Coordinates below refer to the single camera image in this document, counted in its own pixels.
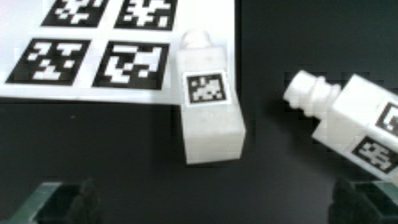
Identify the white sheet with tags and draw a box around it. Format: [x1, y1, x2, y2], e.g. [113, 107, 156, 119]
[0, 0, 235, 105]

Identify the white table leg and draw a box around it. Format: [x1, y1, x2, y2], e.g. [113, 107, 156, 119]
[175, 30, 244, 165]
[282, 70, 398, 186]

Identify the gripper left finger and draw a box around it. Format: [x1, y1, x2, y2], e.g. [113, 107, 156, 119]
[0, 179, 100, 224]

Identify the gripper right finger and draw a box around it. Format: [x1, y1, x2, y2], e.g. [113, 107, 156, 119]
[330, 179, 398, 224]

